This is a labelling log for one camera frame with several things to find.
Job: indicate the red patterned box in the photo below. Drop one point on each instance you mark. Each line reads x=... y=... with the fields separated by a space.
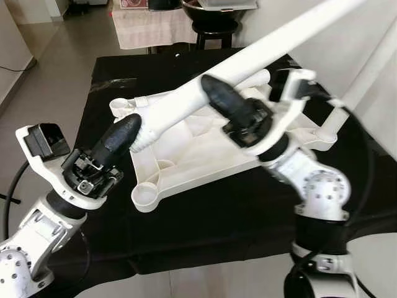
x=133 y=3

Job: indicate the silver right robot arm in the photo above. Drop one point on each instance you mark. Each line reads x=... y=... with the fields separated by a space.
x=319 y=192

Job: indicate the clear plastic storage bin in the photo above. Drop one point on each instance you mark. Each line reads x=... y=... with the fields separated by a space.
x=229 y=4

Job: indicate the white plastic children table top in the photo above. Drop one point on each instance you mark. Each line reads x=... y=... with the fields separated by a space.
x=198 y=155

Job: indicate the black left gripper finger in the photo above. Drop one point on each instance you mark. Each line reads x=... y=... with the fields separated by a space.
x=118 y=139

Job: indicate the black bag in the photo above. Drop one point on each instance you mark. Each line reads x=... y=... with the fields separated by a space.
x=164 y=4

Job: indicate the black round stool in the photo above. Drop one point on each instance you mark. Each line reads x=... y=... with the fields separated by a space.
x=214 y=18

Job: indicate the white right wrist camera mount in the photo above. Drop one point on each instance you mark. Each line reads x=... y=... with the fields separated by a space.
x=291 y=118

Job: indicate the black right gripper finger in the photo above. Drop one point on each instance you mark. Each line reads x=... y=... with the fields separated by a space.
x=223 y=96

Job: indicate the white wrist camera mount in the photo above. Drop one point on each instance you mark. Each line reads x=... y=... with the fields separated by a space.
x=291 y=118
x=28 y=146

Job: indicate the black tablecloth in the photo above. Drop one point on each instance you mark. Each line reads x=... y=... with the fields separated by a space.
x=217 y=242

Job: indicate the cloth covered side table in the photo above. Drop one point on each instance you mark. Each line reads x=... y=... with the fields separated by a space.
x=149 y=28

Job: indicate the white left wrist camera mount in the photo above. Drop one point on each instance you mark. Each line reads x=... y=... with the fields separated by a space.
x=28 y=146

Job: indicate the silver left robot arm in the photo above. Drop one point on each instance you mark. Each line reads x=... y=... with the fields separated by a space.
x=37 y=233

